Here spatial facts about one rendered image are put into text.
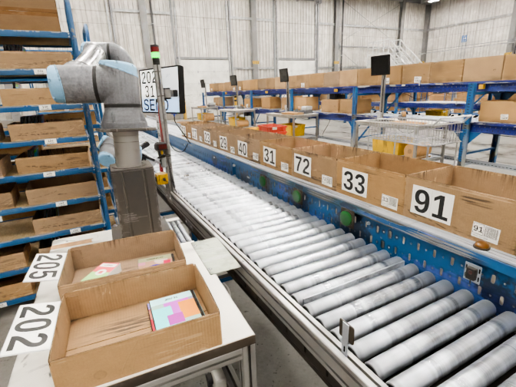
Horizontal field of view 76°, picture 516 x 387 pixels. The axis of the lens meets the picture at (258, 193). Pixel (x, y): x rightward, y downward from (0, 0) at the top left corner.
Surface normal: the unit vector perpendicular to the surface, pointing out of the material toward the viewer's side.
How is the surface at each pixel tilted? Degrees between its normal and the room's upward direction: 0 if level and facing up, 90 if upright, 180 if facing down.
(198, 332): 90
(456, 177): 90
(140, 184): 90
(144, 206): 90
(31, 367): 0
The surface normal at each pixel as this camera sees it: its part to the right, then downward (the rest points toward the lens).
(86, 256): 0.39, 0.26
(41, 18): 0.42, 0.73
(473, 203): -0.88, 0.18
